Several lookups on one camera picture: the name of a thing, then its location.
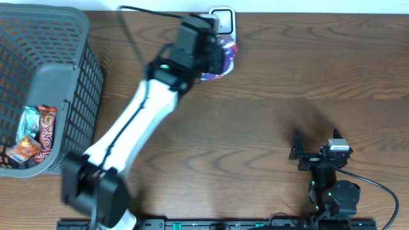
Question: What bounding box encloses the purple snack pack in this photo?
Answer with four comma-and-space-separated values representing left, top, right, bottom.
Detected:
200, 35, 238, 81

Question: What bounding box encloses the orange Top chocolate bar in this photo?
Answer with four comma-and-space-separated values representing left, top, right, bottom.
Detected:
34, 106, 58, 164

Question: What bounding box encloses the teal snack packet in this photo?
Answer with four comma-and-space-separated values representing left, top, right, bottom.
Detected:
15, 106, 40, 143

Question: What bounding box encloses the small orange snack packet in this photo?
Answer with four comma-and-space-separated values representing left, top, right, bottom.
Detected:
6, 135, 41, 164

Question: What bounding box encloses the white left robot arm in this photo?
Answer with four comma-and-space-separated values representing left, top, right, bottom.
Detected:
61, 13, 225, 229

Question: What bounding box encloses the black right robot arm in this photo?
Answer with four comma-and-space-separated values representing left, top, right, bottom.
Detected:
289, 129, 360, 229

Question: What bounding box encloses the grey plastic mesh basket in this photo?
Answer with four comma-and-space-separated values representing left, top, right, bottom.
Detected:
1, 3, 104, 178

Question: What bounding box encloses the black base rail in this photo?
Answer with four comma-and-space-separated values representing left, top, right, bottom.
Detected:
56, 218, 378, 230

